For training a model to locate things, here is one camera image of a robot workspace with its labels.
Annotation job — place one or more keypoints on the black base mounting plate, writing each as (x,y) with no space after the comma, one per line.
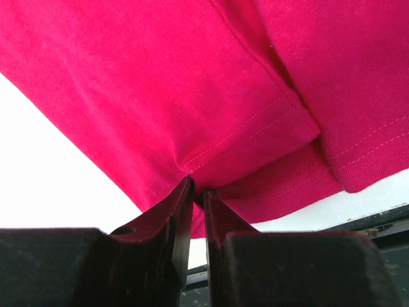
(387,229)

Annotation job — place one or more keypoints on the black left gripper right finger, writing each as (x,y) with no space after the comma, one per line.
(220,221)

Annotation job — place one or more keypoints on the crimson pink t-shirt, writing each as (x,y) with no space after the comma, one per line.
(275,104)

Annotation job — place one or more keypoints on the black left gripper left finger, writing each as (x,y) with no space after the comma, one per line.
(151,268)

